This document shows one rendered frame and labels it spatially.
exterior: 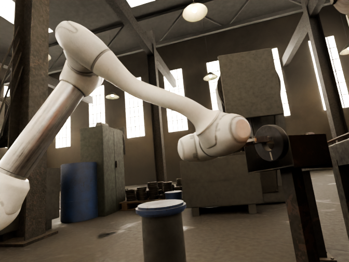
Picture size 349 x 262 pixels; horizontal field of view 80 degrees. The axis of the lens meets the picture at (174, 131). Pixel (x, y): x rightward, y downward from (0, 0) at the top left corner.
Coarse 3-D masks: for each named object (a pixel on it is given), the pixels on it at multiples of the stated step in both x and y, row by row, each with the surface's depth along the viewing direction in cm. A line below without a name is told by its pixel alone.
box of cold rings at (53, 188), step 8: (48, 168) 294; (56, 168) 306; (48, 176) 292; (56, 176) 305; (48, 184) 291; (56, 184) 303; (48, 192) 288; (56, 192) 301; (48, 200) 287; (56, 200) 299; (48, 208) 285; (56, 208) 297; (48, 216) 284; (56, 216) 295; (16, 224) 243; (48, 224) 283; (0, 232) 226; (8, 232) 235
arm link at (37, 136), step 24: (72, 72) 79; (72, 96) 80; (48, 120) 75; (24, 144) 71; (48, 144) 77; (0, 168) 68; (24, 168) 71; (0, 192) 65; (24, 192) 71; (0, 216) 63
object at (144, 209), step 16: (144, 208) 122; (160, 208) 119; (176, 208) 121; (144, 224) 124; (160, 224) 119; (176, 224) 122; (144, 240) 123; (160, 240) 118; (176, 240) 120; (144, 256) 123; (160, 256) 116; (176, 256) 118
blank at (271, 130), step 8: (264, 128) 89; (272, 128) 85; (280, 128) 84; (272, 136) 86; (280, 136) 82; (280, 144) 82; (288, 144) 82; (264, 152) 90; (272, 152) 86; (280, 152) 82; (272, 160) 86
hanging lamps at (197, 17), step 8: (192, 8) 519; (200, 8) 512; (184, 16) 519; (192, 16) 529; (200, 16) 526; (344, 48) 760; (48, 56) 636; (208, 72) 890; (208, 80) 916; (112, 96) 1002
